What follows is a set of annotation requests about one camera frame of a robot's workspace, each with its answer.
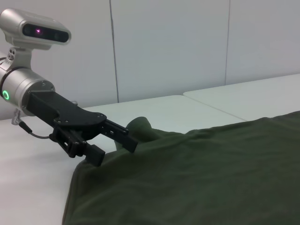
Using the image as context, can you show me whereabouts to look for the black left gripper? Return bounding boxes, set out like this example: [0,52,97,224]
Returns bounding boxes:
[27,90,139,167]

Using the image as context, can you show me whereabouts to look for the dark green t-shirt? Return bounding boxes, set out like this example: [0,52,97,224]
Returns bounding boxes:
[62,110,300,225]

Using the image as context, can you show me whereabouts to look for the dark left arm cable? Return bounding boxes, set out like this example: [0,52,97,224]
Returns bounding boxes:
[18,119,56,141]

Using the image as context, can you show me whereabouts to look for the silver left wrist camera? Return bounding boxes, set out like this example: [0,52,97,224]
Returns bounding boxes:
[0,8,72,71]

